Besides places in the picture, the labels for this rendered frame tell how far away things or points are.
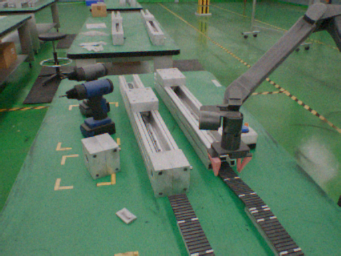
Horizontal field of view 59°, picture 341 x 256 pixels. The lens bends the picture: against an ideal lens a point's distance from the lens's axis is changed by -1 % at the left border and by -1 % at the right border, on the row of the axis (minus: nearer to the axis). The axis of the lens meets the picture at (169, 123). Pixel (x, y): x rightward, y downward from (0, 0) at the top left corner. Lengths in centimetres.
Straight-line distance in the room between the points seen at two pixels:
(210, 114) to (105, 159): 35
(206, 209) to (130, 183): 25
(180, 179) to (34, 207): 41
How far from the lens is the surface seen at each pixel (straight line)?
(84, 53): 254
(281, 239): 78
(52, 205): 93
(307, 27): 107
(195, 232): 76
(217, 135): 108
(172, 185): 88
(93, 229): 83
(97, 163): 96
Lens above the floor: 136
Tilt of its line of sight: 27 degrees down
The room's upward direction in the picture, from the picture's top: straight up
